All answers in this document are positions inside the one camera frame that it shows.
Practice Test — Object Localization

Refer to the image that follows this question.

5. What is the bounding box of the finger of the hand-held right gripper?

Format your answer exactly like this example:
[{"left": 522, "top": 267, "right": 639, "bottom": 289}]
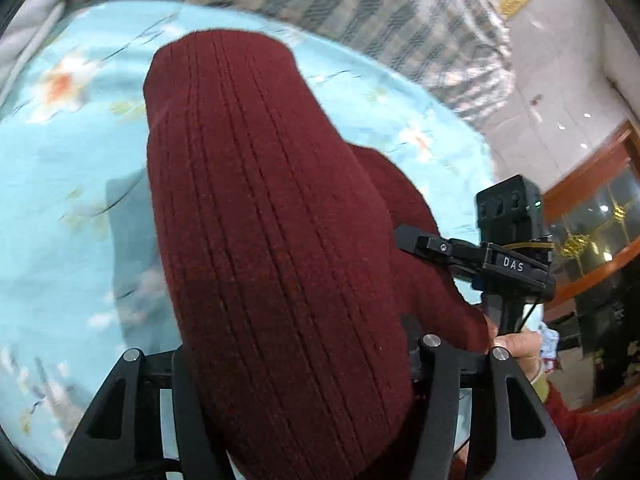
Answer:
[{"left": 394, "top": 225, "right": 487, "bottom": 282}]

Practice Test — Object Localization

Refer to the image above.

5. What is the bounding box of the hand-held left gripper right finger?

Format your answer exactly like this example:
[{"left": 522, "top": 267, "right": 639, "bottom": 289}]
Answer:
[{"left": 400, "top": 314, "right": 578, "bottom": 480}]

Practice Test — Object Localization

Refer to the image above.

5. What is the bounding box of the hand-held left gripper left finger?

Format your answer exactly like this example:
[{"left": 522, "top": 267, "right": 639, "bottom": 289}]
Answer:
[{"left": 55, "top": 348, "right": 233, "bottom": 480}]

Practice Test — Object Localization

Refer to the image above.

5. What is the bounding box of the maroon knit hooded sweater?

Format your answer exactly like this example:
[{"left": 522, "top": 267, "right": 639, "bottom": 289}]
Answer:
[{"left": 142, "top": 30, "right": 493, "bottom": 480}]

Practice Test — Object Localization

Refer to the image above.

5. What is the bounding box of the person's right forearm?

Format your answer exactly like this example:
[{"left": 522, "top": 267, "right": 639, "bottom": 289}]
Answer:
[{"left": 527, "top": 367, "right": 640, "bottom": 480}]

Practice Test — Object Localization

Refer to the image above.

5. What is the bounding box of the person's right hand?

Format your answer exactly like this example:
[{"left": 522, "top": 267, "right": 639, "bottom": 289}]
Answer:
[{"left": 482, "top": 312, "right": 547, "bottom": 377}]

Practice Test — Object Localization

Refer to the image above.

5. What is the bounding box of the wooden glass cabinet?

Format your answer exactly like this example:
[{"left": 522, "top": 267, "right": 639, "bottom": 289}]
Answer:
[{"left": 540, "top": 120, "right": 640, "bottom": 413}]

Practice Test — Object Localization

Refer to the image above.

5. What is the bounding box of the light blue floral bed sheet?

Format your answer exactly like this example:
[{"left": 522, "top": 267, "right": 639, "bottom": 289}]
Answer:
[{"left": 0, "top": 0, "right": 496, "bottom": 476}]

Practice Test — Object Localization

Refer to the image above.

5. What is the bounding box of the plaid quilt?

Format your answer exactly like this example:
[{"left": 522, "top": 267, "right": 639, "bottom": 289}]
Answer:
[{"left": 65, "top": 0, "right": 516, "bottom": 133}]

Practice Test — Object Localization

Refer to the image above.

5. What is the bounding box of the white textured pillow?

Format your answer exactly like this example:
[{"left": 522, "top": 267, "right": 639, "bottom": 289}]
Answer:
[{"left": 0, "top": 0, "right": 71, "bottom": 106}]

